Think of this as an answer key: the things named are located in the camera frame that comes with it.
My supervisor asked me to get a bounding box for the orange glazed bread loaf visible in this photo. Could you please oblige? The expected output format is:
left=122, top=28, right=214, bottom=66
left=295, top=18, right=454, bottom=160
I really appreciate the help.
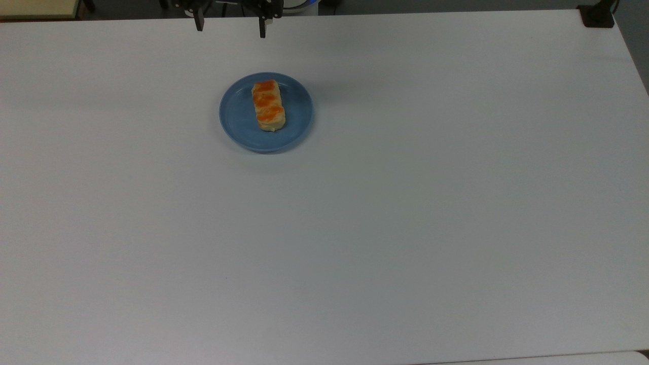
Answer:
left=251, top=79, right=286, bottom=132

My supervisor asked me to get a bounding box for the black table clamp mount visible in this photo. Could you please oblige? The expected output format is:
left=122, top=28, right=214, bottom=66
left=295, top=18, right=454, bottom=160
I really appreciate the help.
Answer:
left=578, top=0, right=620, bottom=28

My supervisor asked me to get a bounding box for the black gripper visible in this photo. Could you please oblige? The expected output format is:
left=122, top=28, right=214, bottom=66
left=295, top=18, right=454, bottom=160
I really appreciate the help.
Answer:
left=172, top=0, right=284, bottom=39

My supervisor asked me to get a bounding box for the blue round plate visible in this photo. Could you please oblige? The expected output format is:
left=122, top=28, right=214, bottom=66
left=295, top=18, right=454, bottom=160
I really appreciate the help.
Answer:
left=219, top=72, right=314, bottom=153

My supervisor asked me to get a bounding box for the beige side table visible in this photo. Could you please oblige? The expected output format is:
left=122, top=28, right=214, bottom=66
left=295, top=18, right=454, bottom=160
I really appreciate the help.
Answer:
left=0, top=0, right=83, bottom=21

